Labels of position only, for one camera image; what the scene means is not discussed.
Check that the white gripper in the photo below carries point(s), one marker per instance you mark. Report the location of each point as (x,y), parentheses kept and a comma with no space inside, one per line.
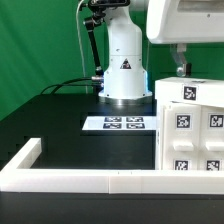
(184,21)

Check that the white block with markers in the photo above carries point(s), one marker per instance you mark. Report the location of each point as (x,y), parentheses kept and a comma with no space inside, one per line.
(205,92)

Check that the white cabinet box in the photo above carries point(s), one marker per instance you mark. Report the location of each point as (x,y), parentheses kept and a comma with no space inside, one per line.
(159,147)

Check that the small white cabinet door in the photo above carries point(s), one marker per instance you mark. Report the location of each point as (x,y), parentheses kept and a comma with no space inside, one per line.
(181,136)

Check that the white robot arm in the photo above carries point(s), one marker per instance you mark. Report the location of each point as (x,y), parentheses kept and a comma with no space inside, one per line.
(125,80)

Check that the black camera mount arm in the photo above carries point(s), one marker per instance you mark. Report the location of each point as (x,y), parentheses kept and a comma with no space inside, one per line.
(98,9)

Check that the white marker base plate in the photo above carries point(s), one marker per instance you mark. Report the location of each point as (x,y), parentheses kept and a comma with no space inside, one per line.
(119,123)

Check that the white L-shaped frame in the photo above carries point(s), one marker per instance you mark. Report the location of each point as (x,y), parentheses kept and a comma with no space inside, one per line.
(18,175)

